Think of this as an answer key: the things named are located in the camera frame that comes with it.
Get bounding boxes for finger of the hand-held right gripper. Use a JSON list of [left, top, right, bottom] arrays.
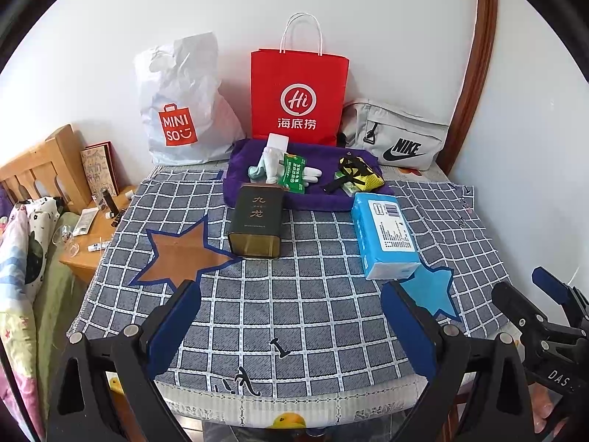
[[491, 281, 553, 333], [531, 266, 589, 322]]

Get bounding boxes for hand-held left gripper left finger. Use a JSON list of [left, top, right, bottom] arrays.
[[46, 280, 203, 442]]

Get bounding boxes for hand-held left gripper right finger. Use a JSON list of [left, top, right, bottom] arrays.
[[381, 280, 535, 442]]

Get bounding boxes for light green tissue packet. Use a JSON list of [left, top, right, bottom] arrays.
[[336, 170, 365, 193]]

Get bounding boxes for black strap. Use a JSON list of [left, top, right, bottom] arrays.
[[322, 176, 353, 194]]

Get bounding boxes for yellow black glove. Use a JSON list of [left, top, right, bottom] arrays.
[[322, 157, 387, 194]]

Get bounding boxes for dark green packet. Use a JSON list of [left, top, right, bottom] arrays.
[[282, 153, 308, 194]]

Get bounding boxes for person's right hand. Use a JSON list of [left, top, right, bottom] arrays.
[[529, 384, 571, 434]]

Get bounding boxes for blue tissue pack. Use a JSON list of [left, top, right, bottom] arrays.
[[351, 193, 422, 282]]

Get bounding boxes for wooden nightstand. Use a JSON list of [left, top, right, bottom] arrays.
[[60, 184, 140, 287]]

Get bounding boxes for grey checked star cloth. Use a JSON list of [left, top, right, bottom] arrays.
[[68, 166, 503, 392]]

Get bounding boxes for dark tea tin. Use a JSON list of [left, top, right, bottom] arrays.
[[229, 184, 285, 260]]

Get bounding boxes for clear glasses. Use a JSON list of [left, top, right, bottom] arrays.
[[50, 225, 89, 259]]

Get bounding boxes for purple towel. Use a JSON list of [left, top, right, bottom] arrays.
[[223, 138, 396, 213]]

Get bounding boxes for floral bed quilt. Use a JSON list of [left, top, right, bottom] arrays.
[[0, 198, 75, 442]]

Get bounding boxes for black and white plush toy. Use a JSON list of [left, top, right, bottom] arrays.
[[25, 197, 66, 287]]

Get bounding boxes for patterned book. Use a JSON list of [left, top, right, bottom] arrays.
[[80, 143, 121, 200]]

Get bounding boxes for grey waist bag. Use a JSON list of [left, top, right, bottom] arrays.
[[341, 99, 451, 172]]

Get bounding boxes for wooden bed headboard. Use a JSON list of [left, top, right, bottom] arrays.
[[0, 124, 94, 213]]

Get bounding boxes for white plastic shopping bag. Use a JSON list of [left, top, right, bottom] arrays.
[[133, 32, 246, 167]]

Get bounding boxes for red paper shopping bag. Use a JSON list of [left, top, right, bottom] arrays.
[[251, 13, 349, 147]]

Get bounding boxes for wooden door frame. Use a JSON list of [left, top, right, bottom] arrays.
[[437, 0, 500, 176]]

